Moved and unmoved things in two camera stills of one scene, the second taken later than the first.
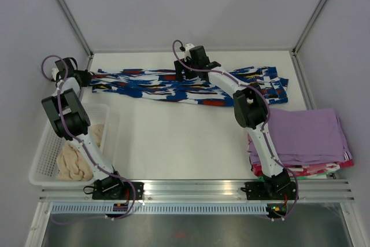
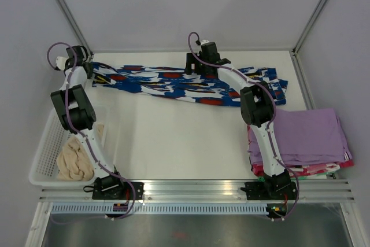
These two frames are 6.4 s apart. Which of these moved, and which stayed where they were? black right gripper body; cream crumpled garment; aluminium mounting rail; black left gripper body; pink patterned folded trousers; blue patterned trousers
Moved: black right gripper body; black left gripper body; blue patterned trousers
Stayed: aluminium mounting rail; cream crumpled garment; pink patterned folded trousers
